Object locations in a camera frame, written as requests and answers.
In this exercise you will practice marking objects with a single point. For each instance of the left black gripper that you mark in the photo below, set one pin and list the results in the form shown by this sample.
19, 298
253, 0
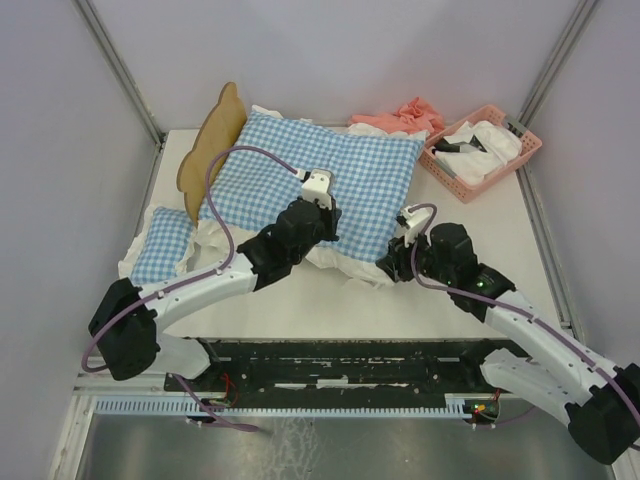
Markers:
332, 217

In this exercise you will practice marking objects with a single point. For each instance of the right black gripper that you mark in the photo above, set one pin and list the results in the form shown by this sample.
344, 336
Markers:
396, 256

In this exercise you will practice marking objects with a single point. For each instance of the wooden pet bed frame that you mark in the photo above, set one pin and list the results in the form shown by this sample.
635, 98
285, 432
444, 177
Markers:
219, 131

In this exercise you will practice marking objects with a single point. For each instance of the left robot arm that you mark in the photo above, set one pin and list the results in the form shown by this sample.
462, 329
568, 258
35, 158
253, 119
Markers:
128, 327

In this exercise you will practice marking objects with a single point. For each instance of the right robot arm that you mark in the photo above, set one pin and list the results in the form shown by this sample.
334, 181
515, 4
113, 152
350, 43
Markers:
593, 397

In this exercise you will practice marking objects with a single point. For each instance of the pink plastic basket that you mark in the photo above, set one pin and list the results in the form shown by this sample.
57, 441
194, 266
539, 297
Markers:
530, 144

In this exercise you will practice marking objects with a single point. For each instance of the black white object in basket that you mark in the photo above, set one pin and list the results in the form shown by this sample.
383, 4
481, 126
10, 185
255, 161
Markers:
472, 146

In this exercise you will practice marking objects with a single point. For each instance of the white cloth in basket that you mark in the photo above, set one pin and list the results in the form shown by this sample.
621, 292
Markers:
502, 146

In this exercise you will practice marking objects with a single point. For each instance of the small blue checkered pillow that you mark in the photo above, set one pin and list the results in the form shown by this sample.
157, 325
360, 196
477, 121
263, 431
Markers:
162, 249

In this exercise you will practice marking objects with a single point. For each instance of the pink crumpled cloth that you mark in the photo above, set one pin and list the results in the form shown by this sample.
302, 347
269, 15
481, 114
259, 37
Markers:
415, 116

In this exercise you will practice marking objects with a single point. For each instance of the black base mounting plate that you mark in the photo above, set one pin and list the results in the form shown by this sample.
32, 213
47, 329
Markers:
346, 373

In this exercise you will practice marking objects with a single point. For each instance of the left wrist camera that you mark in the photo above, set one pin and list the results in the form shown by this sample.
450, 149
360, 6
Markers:
316, 187

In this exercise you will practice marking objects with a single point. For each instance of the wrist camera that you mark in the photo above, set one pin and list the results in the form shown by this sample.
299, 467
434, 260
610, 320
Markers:
415, 219
316, 187

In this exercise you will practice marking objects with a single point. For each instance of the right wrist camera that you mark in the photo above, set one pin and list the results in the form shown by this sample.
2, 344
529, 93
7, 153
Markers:
415, 219

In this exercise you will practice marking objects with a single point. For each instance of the white slotted cable duct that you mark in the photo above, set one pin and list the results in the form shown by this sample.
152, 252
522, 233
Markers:
454, 408

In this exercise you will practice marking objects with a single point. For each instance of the right aluminium corner post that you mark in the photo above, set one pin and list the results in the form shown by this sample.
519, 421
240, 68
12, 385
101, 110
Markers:
574, 29

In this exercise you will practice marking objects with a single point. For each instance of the aluminium corner post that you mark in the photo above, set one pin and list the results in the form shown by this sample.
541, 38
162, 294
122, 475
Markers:
574, 29
97, 29

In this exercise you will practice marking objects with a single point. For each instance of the left aluminium corner post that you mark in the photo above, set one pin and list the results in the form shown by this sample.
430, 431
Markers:
97, 29

